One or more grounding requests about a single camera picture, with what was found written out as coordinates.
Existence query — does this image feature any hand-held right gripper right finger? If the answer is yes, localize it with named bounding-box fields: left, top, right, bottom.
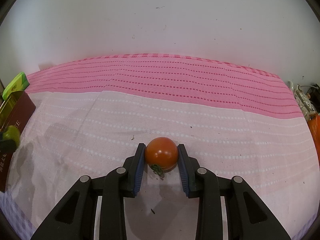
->
left=177, top=144, right=292, bottom=240

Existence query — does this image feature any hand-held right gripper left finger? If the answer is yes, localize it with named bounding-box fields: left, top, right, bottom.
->
left=30, top=143, right=146, bottom=240

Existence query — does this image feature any green tissue box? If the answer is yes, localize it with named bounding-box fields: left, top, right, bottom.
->
left=2, top=72, right=30, bottom=100

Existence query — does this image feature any maroon tin box gold inside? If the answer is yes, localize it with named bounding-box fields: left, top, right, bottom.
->
left=0, top=91, right=37, bottom=193

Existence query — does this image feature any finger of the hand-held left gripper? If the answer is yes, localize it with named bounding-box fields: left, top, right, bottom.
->
left=0, top=139, right=19, bottom=153

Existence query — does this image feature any green tomato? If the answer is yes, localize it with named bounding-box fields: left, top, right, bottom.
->
left=1, top=126, right=21, bottom=147

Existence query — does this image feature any orange plastic bag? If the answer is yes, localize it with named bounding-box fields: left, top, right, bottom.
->
left=307, top=112, right=320, bottom=158

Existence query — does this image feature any small red tomato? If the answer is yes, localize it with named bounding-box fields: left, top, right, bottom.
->
left=144, top=137, right=179, bottom=180

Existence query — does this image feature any pink checked tablecloth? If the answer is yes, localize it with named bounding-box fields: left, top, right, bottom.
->
left=0, top=53, right=320, bottom=240

